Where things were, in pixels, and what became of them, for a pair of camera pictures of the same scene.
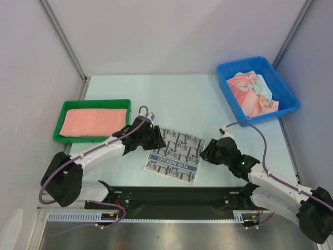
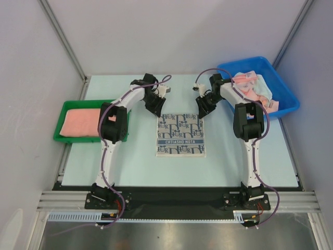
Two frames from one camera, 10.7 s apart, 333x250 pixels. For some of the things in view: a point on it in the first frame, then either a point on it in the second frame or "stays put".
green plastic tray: x=104 y=104 stays put
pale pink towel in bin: x=242 y=85 stays put
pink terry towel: x=93 y=122 stays put
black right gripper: x=217 y=150 -> x=205 y=101
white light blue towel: x=260 y=87 stays put
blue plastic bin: x=287 y=101 stays put
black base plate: x=171 y=200 stays put
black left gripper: x=157 y=141 -> x=156 y=109
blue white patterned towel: x=180 y=158 -> x=180 y=135
